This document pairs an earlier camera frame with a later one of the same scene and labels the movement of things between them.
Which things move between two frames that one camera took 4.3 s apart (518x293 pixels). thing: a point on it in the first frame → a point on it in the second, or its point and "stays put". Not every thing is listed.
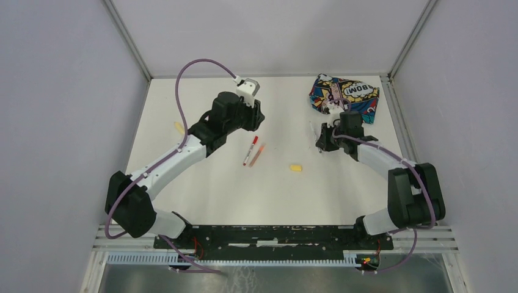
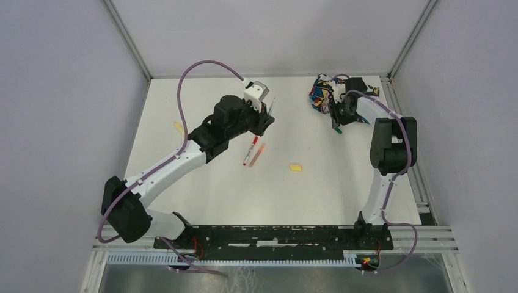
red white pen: (255, 140) stays put
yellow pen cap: (295, 168) stays put
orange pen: (257, 155) stays put
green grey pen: (314, 135) → (272, 105)
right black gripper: (322, 142) → (336, 119)
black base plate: (269, 242) stays put
